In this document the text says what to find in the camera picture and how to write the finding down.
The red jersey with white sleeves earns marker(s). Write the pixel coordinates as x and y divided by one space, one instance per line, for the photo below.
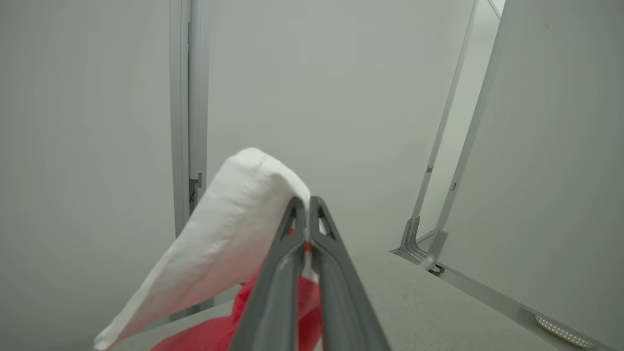
219 243

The aluminium partition post with bracket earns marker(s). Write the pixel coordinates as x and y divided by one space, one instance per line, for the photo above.
180 97

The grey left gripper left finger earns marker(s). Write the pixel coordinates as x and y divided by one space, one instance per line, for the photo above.
273 302

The thin grey partition post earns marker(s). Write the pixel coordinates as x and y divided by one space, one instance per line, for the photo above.
412 239

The cream perforated laundry basket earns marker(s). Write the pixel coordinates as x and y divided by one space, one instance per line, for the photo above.
563 332

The grey partition corner frame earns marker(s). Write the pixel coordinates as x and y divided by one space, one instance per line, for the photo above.
435 248

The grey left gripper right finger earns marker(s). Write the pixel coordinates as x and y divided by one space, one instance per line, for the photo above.
346 302

